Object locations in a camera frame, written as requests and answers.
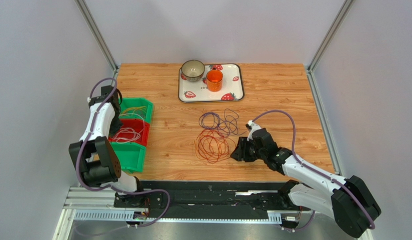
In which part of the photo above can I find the beige ceramic bowl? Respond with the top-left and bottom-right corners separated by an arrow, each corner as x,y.
180,59 -> 205,82

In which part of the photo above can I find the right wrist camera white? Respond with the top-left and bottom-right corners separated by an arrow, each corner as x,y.
246,120 -> 261,141

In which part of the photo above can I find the red thin cable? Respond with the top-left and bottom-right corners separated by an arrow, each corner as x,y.
194,129 -> 236,165

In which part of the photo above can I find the slotted white cable duct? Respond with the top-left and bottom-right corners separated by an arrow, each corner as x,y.
73,209 -> 282,225

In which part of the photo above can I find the strawberry pattern white tray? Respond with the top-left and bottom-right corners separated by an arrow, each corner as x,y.
178,63 -> 245,103

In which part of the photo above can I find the orange translucent cup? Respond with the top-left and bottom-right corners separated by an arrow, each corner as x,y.
206,68 -> 223,92

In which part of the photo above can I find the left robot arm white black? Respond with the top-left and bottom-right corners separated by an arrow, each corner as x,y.
68,85 -> 138,195

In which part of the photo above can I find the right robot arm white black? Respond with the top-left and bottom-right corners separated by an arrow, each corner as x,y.
231,128 -> 382,238

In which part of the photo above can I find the yellow thin cable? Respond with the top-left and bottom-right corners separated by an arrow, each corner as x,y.
119,105 -> 148,118

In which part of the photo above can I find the red bin middle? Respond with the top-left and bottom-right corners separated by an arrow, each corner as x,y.
108,118 -> 150,147

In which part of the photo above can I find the green bin near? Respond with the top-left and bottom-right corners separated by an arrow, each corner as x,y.
110,142 -> 146,174

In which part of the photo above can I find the green bin far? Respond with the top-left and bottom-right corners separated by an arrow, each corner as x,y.
119,97 -> 154,124

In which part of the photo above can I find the blue thin cable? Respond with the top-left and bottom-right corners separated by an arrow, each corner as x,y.
198,108 -> 247,137

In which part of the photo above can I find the green bin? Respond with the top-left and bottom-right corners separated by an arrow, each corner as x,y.
110,142 -> 146,174
119,97 -> 154,124

